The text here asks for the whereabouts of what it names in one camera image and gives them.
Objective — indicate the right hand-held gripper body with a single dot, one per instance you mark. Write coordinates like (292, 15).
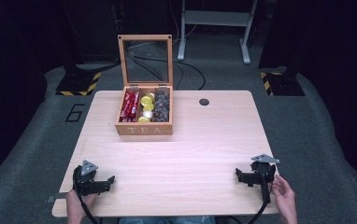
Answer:
(264, 174)

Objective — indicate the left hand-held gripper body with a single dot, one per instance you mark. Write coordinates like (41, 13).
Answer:
(84, 180)

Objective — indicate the person's left hand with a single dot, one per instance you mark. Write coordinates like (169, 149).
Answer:
(77, 203)

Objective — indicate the person's right hand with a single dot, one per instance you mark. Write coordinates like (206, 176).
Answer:
(285, 196)

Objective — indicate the wooden box with glass lid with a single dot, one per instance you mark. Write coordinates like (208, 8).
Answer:
(144, 128)

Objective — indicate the person's blue jeans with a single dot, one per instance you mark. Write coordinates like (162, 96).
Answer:
(167, 220)

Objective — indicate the red stick packet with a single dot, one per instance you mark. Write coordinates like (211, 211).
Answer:
(125, 107)
(130, 105)
(135, 104)

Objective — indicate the white round capsule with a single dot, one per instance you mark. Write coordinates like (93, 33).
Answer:
(148, 114)

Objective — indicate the pile of dark wrapped sweets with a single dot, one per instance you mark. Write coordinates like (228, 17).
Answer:
(161, 107)

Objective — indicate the black base with hazard stripes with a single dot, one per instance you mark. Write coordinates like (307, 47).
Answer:
(284, 84)
(79, 82)

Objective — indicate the grey metal bracket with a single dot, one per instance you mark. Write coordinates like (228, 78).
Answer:
(58, 197)

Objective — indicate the grey metal stand frame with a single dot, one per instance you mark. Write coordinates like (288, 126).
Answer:
(214, 18)

